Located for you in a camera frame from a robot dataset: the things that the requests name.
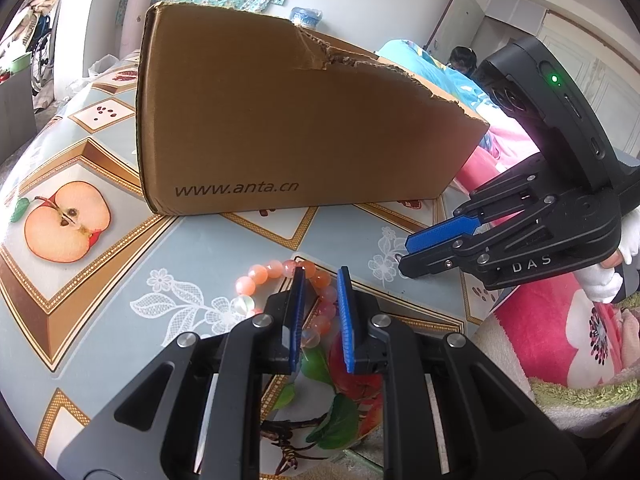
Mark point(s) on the fruit print tablecloth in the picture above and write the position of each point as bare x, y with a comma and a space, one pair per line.
125, 260

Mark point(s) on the pink floral blanket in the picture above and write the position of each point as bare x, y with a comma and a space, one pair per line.
550, 330

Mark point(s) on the clear plastic bag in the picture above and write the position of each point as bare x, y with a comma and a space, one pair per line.
95, 72

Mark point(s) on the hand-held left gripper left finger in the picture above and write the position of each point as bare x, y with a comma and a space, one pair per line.
298, 320

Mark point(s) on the white door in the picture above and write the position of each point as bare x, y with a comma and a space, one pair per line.
457, 20

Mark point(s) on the blue water bottle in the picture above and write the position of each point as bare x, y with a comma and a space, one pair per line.
306, 17

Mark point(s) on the person's right hand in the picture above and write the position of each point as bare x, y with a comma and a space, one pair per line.
602, 282

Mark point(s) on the green basin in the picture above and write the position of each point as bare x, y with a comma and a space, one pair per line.
21, 62

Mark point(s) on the brown cardboard box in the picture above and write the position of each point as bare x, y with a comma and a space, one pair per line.
300, 135

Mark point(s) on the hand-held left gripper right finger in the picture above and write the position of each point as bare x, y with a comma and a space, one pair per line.
346, 320

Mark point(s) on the green fluffy cloth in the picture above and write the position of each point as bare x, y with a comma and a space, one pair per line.
575, 390

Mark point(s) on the blue printed quilt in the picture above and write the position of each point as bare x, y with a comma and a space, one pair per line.
440, 80

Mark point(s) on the dark cabinet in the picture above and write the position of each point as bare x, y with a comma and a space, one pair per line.
17, 115

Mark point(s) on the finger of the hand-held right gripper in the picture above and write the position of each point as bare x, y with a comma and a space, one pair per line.
430, 262
440, 232

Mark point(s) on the white wardrobe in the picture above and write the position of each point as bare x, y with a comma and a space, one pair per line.
600, 75

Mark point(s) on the white fluffy cloth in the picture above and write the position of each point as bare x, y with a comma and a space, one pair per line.
505, 355

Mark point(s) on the wheelchair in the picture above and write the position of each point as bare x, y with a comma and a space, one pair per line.
41, 55

